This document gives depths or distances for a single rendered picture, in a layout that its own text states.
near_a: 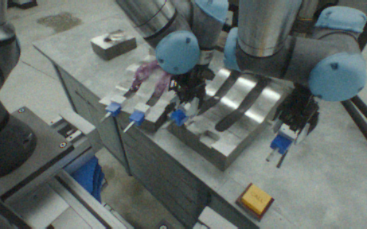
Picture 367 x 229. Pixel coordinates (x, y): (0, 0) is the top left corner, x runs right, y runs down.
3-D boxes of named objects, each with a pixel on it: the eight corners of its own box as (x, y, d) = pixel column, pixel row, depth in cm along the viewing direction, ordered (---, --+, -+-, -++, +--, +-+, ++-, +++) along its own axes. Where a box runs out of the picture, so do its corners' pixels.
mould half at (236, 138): (223, 172, 75) (228, 147, 65) (168, 131, 88) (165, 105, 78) (290, 99, 101) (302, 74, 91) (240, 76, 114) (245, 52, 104)
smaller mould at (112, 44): (107, 60, 124) (104, 48, 119) (92, 51, 131) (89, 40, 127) (137, 48, 135) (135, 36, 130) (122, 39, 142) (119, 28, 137)
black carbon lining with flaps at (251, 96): (221, 138, 76) (225, 118, 70) (186, 115, 84) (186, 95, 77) (272, 91, 94) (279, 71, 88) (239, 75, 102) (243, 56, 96)
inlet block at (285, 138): (273, 171, 63) (279, 160, 60) (257, 160, 66) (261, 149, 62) (294, 143, 70) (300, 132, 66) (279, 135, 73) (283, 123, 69)
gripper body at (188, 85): (166, 92, 67) (173, 56, 59) (185, 83, 72) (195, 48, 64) (185, 106, 64) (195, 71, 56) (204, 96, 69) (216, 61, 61)
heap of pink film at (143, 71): (162, 100, 92) (161, 84, 86) (126, 87, 97) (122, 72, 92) (189, 68, 109) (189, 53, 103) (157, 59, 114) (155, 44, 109)
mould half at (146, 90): (155, 132, 87) (153, 111, 80) (102, 111, 96) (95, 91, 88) (204, 67, 119) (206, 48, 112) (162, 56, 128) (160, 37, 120)
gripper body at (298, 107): (270, 122, 60) (285, 83, 51) (285, 106, 64) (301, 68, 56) (299, 137, 56) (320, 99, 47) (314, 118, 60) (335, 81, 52)
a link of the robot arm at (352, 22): (322, 17, 39) (321, 1, 45) (299, 71, 47) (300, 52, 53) (376, 24, 37) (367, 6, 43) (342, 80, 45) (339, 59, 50)
